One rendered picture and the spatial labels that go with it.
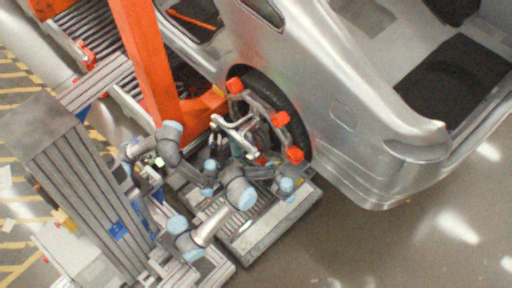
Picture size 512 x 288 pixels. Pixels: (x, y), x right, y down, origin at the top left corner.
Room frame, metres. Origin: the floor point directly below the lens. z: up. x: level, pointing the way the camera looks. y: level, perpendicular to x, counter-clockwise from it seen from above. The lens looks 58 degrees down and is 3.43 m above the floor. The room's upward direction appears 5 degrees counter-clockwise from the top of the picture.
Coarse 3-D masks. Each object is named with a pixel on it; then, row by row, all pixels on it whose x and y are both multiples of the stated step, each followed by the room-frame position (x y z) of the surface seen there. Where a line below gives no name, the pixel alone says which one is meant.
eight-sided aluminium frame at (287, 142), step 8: (232, 96) 1.91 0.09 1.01; (240, 96) 1.85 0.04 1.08; (248, 96) 1.81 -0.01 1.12; (256, 96) 1.81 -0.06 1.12; (232, 104) 1.93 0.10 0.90; (256, 104) 1.74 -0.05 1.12; (264, 104) 1.74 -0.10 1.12; (232, 112) 1.93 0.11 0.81; (264, 112) 1.68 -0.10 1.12; (272, 112) 1.68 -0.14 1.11; (280, 128) 1.63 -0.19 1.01; (280, 136) 1.58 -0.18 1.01; (288, 136) 1.58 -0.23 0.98; (256, 144) 1.78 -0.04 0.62; (288, 144) 1.55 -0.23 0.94; (272, 152) 1.70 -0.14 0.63; (280, 152) 1.65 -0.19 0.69; (272, 160) 1.63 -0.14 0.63; (280, 160) 1.57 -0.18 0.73; (288, 160) 1.55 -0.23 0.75
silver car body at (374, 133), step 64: (192, 0) 3.09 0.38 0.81; (256, 0) 1.93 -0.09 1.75; (320, 0) 1.82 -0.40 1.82; (384, 0) 2.65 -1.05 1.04; (448, 0) 2.53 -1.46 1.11; (192, 64) 2.42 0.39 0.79; (256, 64) 1.86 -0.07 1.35; (320, 64) 1.54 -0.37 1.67; (384, 64) 2.13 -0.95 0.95; (448, 64) 2.12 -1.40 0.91; (320, 128) 1.47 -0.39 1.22; (384, 128) 1.20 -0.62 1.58; (448, 128) 1.62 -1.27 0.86; (384, 192) 1.12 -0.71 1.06
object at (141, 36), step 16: (112, 0) 1.88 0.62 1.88; (128, 0) 1.83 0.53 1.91; (144, 0) 1.88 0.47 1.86; (128, 16) 1.82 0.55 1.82; (144, 16) 1.87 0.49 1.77; (128, 32) 1.84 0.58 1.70; (144, 32) 1.85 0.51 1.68; (128, 48) 1.90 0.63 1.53; (144, 48) 1.83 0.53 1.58; (160, 48) 1.89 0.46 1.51; (144, 64) 1.81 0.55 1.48; (160, 64) 1.87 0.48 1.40; (144, 80) 1.85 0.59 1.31; (160, 80) 1.85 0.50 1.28; (144, 96) 1.92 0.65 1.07; (160, 96) 1.83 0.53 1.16; (176, 96) 1.90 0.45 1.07; (160, 112) 1.81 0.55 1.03; (176, 112) 1.88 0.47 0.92
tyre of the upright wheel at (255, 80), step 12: (252, 72) 2.01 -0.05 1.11; (252, 84) 1.88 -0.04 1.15; (264, 84) 1.85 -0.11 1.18; (276, 84) 1.84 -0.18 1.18; (264, 96) 1.80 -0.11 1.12; (276, 96) 1.75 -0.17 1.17; (240, 108) 1.99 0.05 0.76; (276, 108) 1.72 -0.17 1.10; (288, 108) 1.69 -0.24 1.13; (300, 120) 1.64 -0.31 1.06; (300, 132) 1.59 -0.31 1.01; (300, 144) 1.56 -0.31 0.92
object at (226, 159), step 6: (222, 138) 1.97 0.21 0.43; (228, 138) 1.97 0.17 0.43; (222, 144) 1.92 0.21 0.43; (228, 144) 1.92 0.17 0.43; (204, 150) 1.90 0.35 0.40; (222, 150) 1.89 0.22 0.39; (228, 150) 1.91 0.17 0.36; (198, 156) 1.87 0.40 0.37; (204, 156) 1.84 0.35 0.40; (222, 156) 1.84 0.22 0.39; (228, 156) 1.88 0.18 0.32; (204, 162) 1.80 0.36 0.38; (222, 162) 1.81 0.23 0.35; (228, 162) 1.96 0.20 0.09; (204, 168) 1.81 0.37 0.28; (222, 168) 1.81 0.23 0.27
